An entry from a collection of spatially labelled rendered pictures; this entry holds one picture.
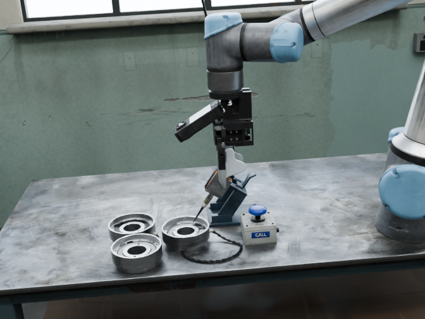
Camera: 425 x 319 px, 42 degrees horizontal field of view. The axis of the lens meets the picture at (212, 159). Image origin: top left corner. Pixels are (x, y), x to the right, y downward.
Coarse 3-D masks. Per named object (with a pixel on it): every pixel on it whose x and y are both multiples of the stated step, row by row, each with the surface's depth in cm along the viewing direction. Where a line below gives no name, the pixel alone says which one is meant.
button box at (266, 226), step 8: (240, 216) 126; (248, 216) 125; (264, 216) 123; (272, 216) 124; (248, 224) 121; (256, 224) 121; (264, 224) 121; (272, 224) 120; (248, 232) 120; (256, 232) 120; (264, 232) 120; (272, 232) 121; (248, 240) 121; (256, 240) 121; (264, 240) 121; (272, 240) 121
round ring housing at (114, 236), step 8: (120, 216) 129; (128, 216) 130; (136, 216) 131; (144, 216) 130; (152, 216) 128; (112, 224) 127; (128, 224) 128; (136, 224) 128; (152, 224) 125; (112, 232) 123; (128, 232) 124; (136, 232) 121; (144, 232) 122; (152, 232) 124; (112, 240) 124
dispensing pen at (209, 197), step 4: (212, 176) 122; (208, 180) 124; (208, 196) 124; (212, 196) 124; (204, 200) 124; (208, 200) 124; (204, 204) 124; (200, 208) 125; (200, 212) 125; (196, 216) 125
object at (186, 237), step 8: (184, 216) 127; (192, 216) 127; (168, 224) 126; (176, 224) 127; (200, 224) 126; (208, 224) 123; (176, 232) 123; (184, 232) 125; (192, 232) 125; (208, 232) 122; (168, 240) 120; (176, 240) 118; (184, 240) 118; (192, 240) 118; (200, 240) 119; (168, 248) 122; (176, 248) 120; (184, 248) 119; (192, 248) 120; (200, 248) 121
